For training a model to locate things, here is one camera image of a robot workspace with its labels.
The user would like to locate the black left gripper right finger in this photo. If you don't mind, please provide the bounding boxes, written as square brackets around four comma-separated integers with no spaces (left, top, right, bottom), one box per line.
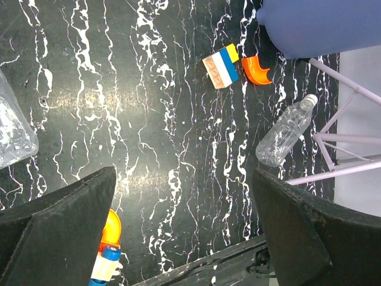
[252,169,380,285]

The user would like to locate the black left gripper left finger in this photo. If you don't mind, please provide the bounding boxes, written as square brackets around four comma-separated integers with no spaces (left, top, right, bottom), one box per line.
[1,167,116,285]

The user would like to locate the beige toy car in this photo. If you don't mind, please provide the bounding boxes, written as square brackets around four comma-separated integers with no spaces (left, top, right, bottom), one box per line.
[88,245,123,286]

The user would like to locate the blue plastic bin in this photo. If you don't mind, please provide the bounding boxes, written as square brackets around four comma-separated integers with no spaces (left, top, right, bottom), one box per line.
[256,0,380,59]

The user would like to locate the white blue yellow block stack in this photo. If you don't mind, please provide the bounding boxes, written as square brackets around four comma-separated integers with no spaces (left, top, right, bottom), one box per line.
[202,43,239,89]

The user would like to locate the orange ring toy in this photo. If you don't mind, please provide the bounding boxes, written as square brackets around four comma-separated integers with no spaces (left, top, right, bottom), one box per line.
[99,209,122,252]

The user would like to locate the clear bottle near tripod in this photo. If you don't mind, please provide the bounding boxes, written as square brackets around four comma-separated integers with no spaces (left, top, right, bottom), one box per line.
[255,94,318,167]

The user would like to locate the orange curved toy piece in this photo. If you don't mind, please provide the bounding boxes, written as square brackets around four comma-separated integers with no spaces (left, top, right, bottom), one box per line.
[241,55,272,86]

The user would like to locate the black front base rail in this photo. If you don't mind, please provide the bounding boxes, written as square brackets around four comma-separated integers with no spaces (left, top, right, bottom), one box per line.
[138,235,277,285]

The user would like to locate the lavender tripod stand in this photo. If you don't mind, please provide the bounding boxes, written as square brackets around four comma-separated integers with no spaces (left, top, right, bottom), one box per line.
[284,57,381,186]

